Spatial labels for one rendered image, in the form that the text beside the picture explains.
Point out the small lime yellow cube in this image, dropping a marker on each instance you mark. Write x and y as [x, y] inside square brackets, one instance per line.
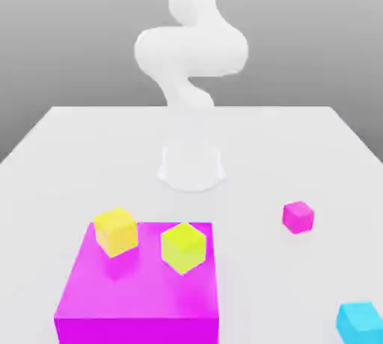
[183, 248]

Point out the large magenta box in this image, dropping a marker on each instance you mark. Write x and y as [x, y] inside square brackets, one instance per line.
[137, 299]

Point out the small pink cube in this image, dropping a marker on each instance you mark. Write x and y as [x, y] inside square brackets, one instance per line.
[298, 217]

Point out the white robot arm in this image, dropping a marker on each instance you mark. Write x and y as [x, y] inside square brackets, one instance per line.
[191, 48]

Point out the small cyan cube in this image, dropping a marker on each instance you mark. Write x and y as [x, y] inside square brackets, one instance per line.
[360, 324]

